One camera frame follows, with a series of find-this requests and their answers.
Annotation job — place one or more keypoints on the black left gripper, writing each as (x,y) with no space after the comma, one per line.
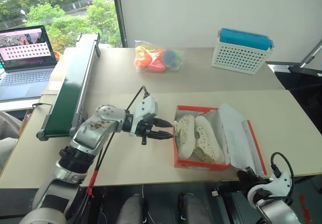
(145,129)

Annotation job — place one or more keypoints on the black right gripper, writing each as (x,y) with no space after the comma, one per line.
(254,182)

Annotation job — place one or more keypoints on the white perforated shoe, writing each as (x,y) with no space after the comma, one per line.
(207,141)
(186,136)

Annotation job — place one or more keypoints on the orange shoe box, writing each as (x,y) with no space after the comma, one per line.
(201,167)

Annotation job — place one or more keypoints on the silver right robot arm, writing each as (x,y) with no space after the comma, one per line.
(274,211)

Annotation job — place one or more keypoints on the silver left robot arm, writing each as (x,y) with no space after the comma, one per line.
(100,131)

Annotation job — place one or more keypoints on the green conveyor belt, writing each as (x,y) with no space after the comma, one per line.
(68,95)

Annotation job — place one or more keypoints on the white tissue paper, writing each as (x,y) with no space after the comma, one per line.
(236,138)

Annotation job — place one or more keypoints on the dark grey rounded shape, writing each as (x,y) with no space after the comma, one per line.
(193,209)
(132,209)

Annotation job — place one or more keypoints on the plastic bag of colourful toys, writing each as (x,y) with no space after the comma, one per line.
(156,58)

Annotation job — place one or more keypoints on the white perforated plastic basket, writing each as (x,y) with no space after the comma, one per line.
(239,59)

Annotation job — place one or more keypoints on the blue foam block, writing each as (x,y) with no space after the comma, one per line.
(245,39)

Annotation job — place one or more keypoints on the grey laptop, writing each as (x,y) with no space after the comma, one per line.
(25,78)

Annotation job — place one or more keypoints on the seated person in grey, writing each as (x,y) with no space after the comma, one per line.
(7,133)

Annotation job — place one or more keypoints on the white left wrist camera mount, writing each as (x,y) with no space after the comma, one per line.
(147,108)

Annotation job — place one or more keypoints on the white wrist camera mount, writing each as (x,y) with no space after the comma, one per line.
(283,181)
(147,108)

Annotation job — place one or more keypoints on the black table frame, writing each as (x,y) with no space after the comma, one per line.
(229,204)

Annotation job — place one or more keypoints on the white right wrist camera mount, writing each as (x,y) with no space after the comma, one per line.
(283,181)

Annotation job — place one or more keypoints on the black window frame post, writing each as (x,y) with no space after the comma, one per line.
(120,15)

